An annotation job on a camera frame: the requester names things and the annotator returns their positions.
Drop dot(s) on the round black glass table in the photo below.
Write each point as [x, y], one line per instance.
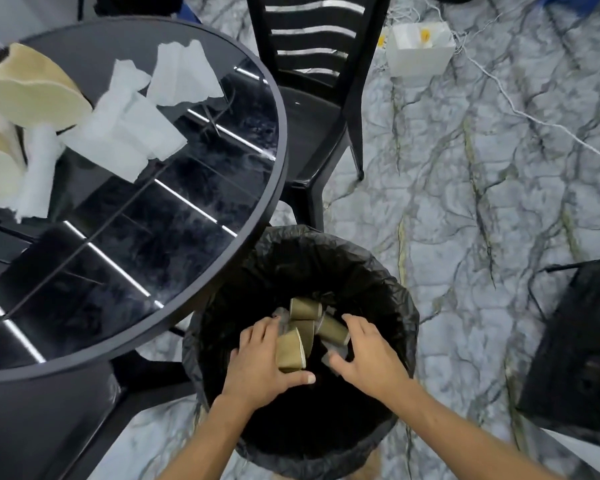
[155, 244]

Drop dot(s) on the white foam box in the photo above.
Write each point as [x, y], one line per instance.
[420, 57]

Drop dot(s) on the black plastic chair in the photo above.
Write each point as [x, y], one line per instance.
[45, 419]
[310, 139]

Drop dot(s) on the person's right hand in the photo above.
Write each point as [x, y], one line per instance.
[375, 364]

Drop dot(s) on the black glass door fridge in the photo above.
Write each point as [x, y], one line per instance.
[575, 354]

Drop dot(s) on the person's left hand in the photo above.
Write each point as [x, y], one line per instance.
[255, 364]

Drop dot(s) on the person's right forearm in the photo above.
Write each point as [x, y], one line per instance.
[470, 439]

